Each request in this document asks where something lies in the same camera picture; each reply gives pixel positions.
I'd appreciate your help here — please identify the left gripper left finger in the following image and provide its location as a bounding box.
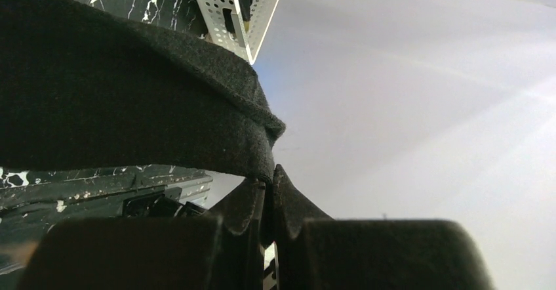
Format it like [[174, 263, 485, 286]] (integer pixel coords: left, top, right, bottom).
[[17, 179, 266, 289]]

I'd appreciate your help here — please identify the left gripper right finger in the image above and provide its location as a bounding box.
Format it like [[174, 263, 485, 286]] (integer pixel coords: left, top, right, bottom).
[[272, 165, 494, 289]]

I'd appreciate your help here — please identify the black sock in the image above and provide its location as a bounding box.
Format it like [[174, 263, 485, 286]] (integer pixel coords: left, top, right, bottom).
[[1, 0, 285, 182]]

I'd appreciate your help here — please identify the white perforated laundry basket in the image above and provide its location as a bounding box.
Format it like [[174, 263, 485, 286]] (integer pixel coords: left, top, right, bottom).
[[196, 0, 279, 65]]

